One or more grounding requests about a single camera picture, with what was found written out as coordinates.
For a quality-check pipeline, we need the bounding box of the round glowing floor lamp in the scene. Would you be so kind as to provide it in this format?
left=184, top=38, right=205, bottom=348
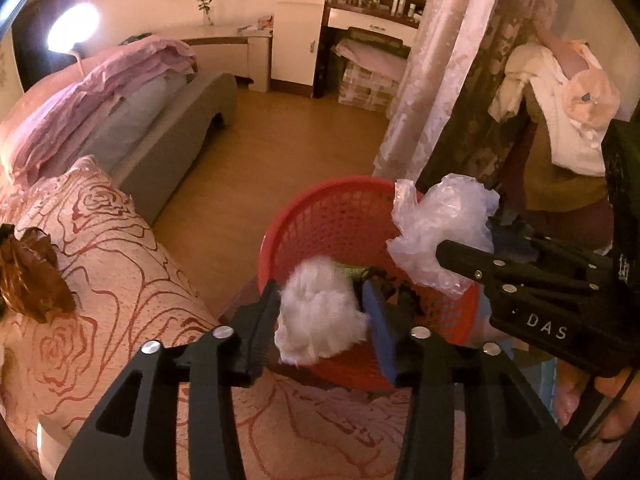
left=46, top=2, right=101, bottom=69

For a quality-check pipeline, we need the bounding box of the stack of storage boxes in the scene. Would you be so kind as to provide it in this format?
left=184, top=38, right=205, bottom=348
left=337, top=60, right=401, bottom=112

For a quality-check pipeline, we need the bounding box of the peach fluffy garment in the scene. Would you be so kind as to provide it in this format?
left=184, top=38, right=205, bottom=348
left=562, top=40, right=621, bottom=129

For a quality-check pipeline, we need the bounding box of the grey upholstered bench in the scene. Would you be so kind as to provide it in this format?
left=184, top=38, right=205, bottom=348
left=112, top=72, right=239, bottom=226

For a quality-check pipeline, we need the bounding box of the pale folded cloth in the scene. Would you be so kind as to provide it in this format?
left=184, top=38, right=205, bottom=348
left=332, top=37, right=414, bottom=69

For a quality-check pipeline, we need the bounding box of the dark wrapper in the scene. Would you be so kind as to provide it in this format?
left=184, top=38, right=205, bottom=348
left=370, top=267, right=427, bottom=319

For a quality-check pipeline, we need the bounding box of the pink garment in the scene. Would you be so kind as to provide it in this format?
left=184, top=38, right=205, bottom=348
left=542, top=35, right=591, bottom=81

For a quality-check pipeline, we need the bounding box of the dark floral curtain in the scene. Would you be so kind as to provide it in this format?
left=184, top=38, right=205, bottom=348
left=415, top=0, right=566, bottom=196

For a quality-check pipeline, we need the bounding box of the white knit garment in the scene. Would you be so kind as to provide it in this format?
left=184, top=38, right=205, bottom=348
left=530, top=52, right=609, bottom=177

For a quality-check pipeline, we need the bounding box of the tall white cabinet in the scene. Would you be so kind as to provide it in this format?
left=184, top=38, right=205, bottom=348
left=272, top=0, right=331, bottom=99

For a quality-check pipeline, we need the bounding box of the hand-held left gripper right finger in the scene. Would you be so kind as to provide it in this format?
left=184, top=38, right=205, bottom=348
left=361, top=279, right=586, bottom=480

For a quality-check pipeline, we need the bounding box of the white desk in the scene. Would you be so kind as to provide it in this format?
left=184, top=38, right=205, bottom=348
left=120, top=25, right=274, bottom=94

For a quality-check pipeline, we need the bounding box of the green wrapper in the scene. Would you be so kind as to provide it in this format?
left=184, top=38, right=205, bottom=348
left=332, top=262, right=374, bottom=281

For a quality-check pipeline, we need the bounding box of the mustard garment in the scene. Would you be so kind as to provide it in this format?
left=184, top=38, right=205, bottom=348
left=520, top=100, right=614, bottom=211

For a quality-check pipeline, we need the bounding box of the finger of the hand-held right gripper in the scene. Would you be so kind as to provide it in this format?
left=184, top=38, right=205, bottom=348
left=492, top=212, right=539, bottom=258
left=435, top=239, right=619, bottom=312

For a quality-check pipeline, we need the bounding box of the brown paper bag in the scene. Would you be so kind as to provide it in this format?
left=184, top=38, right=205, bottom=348
left=0, top=225, right=76, bottom=325

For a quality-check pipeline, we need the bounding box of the red plastic mesh basket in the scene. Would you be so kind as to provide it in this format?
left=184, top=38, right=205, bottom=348
left=257, top=176, right=488, bottom=393

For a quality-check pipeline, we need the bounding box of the cream garment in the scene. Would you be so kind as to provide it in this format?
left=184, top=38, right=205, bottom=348
left=487, top=42, right=544, bottom=124

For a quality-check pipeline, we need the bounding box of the clear plastic bag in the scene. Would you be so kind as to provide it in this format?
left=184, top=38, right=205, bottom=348
left=386, top=173, right=501, bottom=296

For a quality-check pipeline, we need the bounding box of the folded grey-blue blanket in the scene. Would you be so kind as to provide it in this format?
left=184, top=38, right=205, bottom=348
left=75, top=77, right=167, bottom=161

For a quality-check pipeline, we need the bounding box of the white lace curtain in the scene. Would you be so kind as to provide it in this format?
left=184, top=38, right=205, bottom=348
left=372, top=0, right=531, bottom=181

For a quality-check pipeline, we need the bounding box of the folded pink quilt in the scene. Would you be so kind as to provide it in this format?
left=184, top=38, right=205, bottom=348
left=10, top=35, right=201, bottom=181

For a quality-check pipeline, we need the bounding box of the white tissue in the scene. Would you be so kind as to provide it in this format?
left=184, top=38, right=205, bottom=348
left=274, top=256, right=371, bottom=366

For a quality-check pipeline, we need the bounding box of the wooden dressing table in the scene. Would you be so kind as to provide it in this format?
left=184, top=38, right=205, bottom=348
left=315, top=0, right=426, bottom=111

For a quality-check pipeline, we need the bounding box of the maroon garment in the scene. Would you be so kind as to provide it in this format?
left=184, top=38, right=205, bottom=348
left=502, top=195, right=616, bottom=254

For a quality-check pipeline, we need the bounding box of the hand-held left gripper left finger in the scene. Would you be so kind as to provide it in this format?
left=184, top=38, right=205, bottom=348
left=55, top=279, right=283, bottom=480

